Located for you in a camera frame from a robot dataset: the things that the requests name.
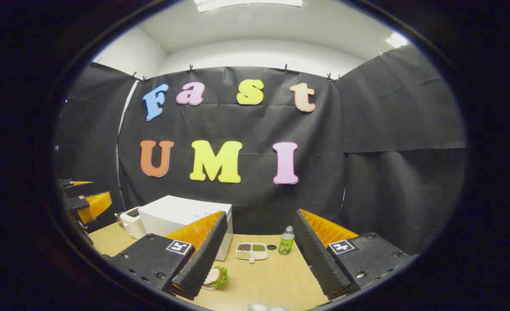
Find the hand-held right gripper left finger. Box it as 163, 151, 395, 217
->
108, 211, 228, 301

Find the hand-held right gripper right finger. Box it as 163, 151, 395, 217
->
294, 209, 416, 301

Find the sandwich with lettuce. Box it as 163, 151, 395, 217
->
202, 266, 228, 291

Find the white microwave oven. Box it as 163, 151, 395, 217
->
138, 195, 233, 261

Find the green label drink bottle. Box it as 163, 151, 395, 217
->
279, 225, 295, 255

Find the white toaster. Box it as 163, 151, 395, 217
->
120, 206, 147, 240

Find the white divided snack dish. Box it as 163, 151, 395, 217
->
236, 242, 268, 263

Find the pale rounded object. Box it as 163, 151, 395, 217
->
249, 302, 290, 311

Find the black backdrop cloth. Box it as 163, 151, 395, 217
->
54, 43, 467, 255

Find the ceiling light panel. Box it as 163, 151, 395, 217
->
194, 0, 303, 13
386, 33, 409, 48

